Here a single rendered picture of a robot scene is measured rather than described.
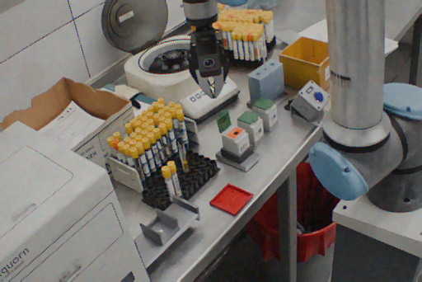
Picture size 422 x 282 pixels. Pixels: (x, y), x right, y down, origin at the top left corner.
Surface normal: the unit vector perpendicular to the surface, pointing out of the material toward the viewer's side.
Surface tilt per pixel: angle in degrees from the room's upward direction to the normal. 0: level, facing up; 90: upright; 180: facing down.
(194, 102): 25
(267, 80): 90
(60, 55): 90
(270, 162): 0
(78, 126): 2
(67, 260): 90
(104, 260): 90
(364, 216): 4
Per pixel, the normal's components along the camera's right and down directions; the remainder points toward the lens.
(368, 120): 0.18, 0.59
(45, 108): 0.76, 0.28
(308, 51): -0.63, 0.55
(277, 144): -0.14, -0.77
